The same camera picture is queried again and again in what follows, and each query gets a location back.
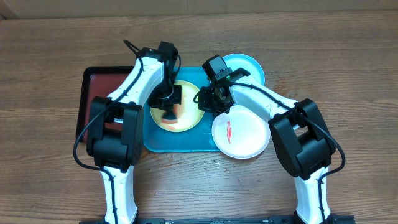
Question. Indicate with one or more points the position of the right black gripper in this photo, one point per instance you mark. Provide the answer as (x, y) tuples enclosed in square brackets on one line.
[(206, 106)]

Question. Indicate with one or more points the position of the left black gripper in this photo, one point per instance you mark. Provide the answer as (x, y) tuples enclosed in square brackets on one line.
[(153, 102)]

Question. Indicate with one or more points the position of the orange green scrub sponge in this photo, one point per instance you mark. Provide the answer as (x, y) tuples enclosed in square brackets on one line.
[(171, 115)]

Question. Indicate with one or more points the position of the yellow plate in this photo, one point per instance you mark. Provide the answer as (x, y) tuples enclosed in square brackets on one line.
[(188, 114)]

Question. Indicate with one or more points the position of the white plate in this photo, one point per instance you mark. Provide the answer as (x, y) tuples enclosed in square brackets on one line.
[(240, 134)]

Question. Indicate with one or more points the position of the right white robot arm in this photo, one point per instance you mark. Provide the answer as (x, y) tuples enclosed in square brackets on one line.
[(301, 139)]

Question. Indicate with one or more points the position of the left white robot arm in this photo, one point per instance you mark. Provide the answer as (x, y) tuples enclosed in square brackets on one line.
[(114, 133)]

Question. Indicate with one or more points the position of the teal plastic tray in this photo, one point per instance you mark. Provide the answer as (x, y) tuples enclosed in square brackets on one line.
[(196, 139)]

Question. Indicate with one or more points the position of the dark red tray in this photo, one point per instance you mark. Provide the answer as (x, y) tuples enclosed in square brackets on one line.
[(98, 81)]

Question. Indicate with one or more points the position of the light blue plate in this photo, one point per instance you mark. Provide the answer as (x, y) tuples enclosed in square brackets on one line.
[(236, 61)]

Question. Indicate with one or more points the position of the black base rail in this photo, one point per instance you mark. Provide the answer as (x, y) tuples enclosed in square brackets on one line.
[(275, 219)]

